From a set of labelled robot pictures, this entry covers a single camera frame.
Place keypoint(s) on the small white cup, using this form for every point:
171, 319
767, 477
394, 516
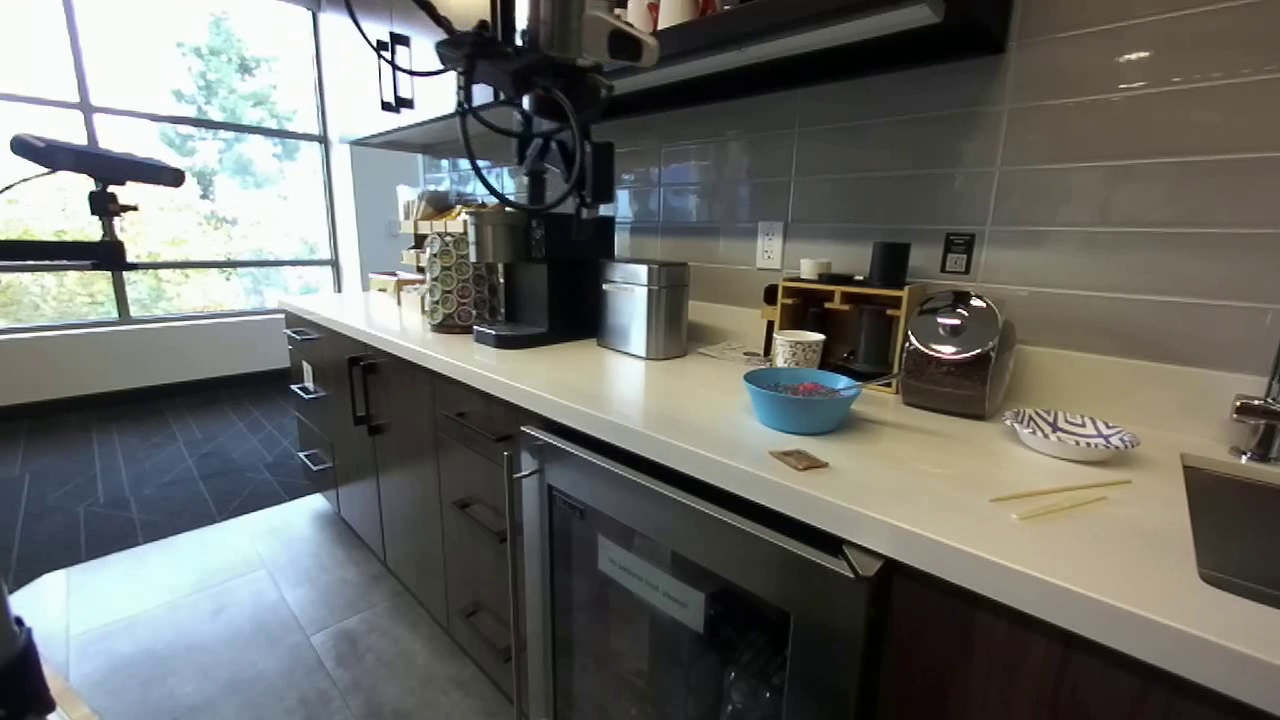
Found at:
812, 269

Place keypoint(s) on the white paper cup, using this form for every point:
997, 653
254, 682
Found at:
797, 350

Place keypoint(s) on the black wall switch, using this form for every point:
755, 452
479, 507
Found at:
958, 255

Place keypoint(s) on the black camera on tripod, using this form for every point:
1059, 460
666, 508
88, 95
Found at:
92, 162

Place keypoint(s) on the blue bowl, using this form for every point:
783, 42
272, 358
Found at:
803, 407

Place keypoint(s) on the dark steel rice cooker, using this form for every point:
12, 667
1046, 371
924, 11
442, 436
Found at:
952, 360

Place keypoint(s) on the steel undermount sink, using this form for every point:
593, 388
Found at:
1235, 533

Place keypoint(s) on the wooden chopstick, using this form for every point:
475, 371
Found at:
1060, 489
1060, 507

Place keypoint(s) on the wooden countertop organizer rack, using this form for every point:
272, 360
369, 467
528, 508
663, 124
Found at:
841, 288

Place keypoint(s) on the white wall outlet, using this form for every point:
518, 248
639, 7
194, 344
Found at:
768, 245

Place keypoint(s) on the black cylinder canister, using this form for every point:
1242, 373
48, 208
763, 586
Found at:
888, 264

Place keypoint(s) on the small brown card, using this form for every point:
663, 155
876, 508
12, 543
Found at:
797, 460

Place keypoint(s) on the black wall shelf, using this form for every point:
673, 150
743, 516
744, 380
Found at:
803, 42

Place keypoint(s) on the large glass window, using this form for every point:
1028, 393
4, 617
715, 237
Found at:
254, 202

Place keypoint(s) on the silver toaster oven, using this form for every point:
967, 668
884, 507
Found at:
640, 311

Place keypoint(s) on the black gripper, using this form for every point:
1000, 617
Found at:
541, 121

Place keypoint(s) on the white red mug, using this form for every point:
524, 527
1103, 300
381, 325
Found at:
646, 11
680, 11

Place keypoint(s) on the blue patterned plate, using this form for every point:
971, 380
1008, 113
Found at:
1070, 433

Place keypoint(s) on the dark wood sink cabinet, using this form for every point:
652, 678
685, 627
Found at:
1000, 667

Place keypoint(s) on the undercounter glass door fridge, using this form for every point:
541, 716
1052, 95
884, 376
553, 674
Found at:
587, 603

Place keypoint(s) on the black coffee machine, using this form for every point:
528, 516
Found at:
541, 286

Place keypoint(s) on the chrome faucet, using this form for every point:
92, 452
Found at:
1260, 412

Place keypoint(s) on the dark wood drawer cabinet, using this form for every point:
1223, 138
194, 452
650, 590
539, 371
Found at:
400, 467

